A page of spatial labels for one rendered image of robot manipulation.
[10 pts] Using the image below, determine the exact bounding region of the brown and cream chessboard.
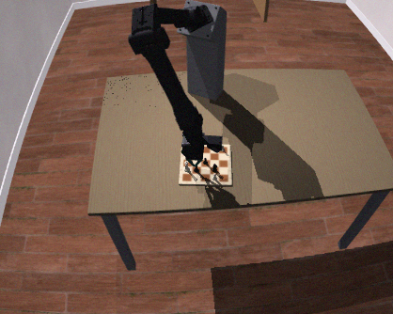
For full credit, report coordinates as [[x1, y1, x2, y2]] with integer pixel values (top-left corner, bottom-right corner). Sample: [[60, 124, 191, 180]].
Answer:
[[179, 145, 232, 185]]

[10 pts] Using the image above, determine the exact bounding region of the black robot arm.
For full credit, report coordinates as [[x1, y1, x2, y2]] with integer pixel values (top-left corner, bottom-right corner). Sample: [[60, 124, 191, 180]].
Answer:
[[128, 4, 223, 158]]

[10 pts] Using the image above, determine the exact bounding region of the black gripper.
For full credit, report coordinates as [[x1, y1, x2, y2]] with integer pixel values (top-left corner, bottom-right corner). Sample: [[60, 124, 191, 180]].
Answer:
[[185, 154, 203, 167]]

